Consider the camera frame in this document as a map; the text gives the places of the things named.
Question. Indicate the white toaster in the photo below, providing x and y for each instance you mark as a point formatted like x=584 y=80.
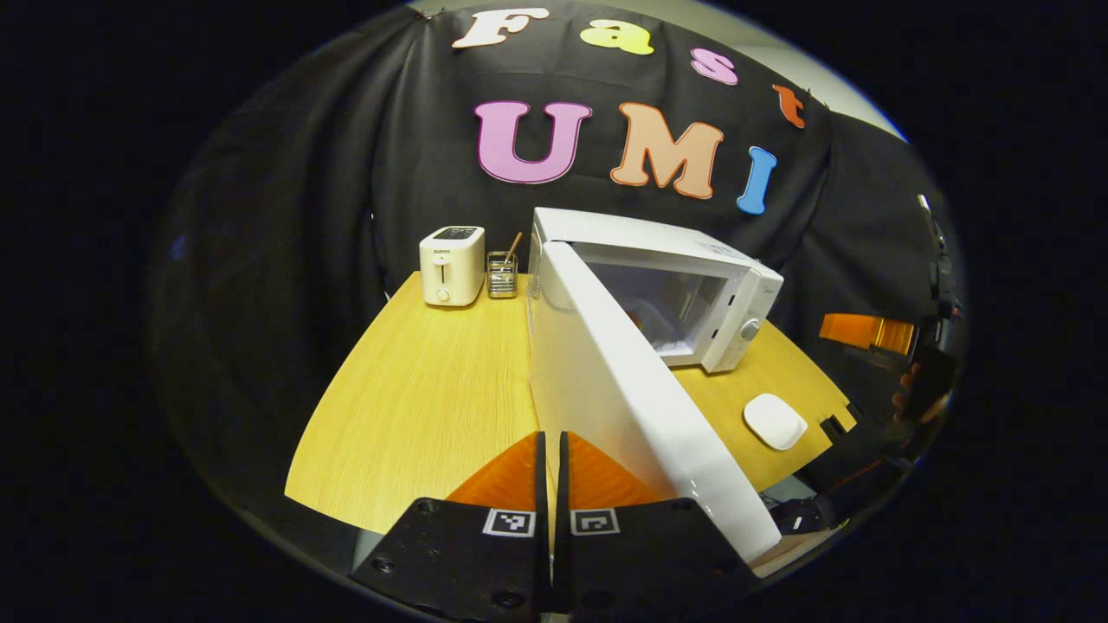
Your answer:
x=450 y=268

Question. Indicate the metal mesh utensil holder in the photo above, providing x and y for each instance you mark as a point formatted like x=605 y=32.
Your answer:
x=502 y=277

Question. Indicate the white microwave oven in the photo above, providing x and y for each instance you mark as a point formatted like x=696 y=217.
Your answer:
x=606 y=389

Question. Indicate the black backdrop cloth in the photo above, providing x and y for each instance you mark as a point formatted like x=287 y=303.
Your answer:
x=303 y=216

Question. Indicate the black table edge clamp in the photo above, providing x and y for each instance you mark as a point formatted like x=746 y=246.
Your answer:
x=838 y=427

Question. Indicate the white square plate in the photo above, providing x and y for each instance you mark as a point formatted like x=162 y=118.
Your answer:
x=775 y=422

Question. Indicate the wooden stick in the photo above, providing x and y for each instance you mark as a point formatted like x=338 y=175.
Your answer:
x=514 y=247

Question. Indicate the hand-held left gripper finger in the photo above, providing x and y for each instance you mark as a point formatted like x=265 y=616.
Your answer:
x=561 y=484
x=541 y=484

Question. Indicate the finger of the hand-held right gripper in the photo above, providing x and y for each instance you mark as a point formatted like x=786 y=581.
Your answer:
x=866 y=333

